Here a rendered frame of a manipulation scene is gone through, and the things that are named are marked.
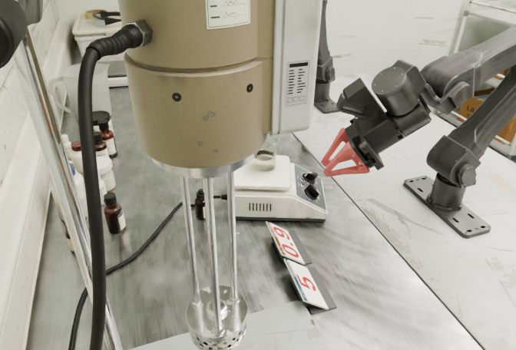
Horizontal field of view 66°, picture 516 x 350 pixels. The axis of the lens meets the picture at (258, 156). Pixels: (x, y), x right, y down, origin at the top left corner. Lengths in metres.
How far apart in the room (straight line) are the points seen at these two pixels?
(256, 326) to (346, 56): 2.14
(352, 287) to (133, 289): 0.37
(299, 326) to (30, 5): 0.54
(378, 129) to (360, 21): 1.92
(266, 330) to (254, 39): 0.48
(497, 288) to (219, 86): 0.67
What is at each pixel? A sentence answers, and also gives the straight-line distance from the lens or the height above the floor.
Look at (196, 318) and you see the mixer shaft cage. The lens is 0.46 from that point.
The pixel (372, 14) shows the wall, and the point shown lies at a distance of 2.62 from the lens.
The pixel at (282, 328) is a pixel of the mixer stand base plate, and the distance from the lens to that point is 0.65.
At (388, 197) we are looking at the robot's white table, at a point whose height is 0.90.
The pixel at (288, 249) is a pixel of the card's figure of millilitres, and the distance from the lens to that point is 0.74.
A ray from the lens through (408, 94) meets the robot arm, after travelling 0.68.
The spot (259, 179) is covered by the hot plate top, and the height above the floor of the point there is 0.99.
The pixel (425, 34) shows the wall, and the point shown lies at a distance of 2.92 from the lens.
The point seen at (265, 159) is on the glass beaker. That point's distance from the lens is 0.79.
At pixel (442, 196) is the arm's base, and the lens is 0.92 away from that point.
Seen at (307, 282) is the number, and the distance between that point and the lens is 0.70.
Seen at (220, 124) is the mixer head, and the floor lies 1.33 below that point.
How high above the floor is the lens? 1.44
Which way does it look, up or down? 32 degrees down
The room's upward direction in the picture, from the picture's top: straight up
